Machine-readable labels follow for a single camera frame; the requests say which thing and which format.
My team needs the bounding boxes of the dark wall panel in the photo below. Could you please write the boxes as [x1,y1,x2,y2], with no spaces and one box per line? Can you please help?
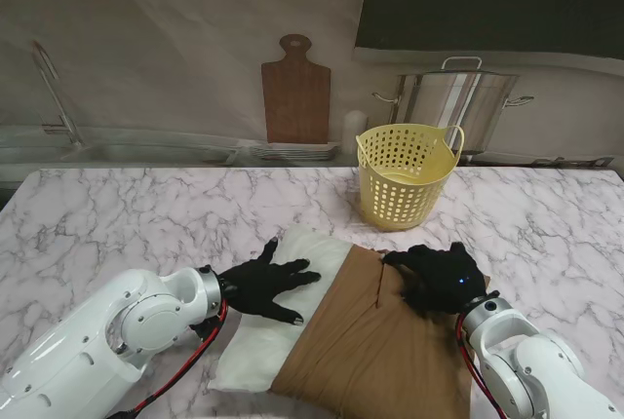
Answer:
[354,0,624,57]

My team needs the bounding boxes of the brown wooden cutting board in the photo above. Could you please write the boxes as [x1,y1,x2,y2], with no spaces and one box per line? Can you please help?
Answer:
[260,33,332,143]

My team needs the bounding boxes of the yellow perforated laundry basket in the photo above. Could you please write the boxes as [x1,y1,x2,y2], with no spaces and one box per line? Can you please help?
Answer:
[354,122,467,234]

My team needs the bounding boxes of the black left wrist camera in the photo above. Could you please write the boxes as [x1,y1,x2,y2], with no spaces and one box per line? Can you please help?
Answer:
[189,319,218,342]

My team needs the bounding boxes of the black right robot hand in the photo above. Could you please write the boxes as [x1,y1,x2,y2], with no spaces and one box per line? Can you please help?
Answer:
[382,242,488,319]

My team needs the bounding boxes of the large steel stock pot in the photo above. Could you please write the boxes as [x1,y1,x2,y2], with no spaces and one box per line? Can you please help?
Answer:
[372,56,536,155]

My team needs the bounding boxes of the white pillow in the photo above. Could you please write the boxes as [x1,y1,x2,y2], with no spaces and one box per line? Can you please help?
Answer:
[207,224,355,394]

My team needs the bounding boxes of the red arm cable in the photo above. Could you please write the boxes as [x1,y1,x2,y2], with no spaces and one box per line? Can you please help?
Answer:
[455,314,511,419]
[106,297,230,415]

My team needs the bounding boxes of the brown pillowcase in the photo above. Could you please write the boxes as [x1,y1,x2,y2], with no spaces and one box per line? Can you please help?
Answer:
[270,243,491,419]

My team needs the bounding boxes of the stack of white plates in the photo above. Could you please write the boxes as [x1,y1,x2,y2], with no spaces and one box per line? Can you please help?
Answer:
[248,140,340,162]

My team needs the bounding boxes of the red left arm cable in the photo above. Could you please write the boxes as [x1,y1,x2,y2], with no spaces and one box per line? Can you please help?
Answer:
[106,297,230,415]

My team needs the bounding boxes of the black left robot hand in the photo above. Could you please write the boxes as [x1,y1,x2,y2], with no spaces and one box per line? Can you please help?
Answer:
[216,238,323,326]

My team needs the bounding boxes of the chrome kitchen faucet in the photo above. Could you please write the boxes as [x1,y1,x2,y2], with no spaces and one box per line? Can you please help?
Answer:
[31,40,84,147]

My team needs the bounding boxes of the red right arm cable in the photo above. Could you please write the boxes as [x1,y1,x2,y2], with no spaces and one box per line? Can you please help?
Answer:
[455,314,511,419]

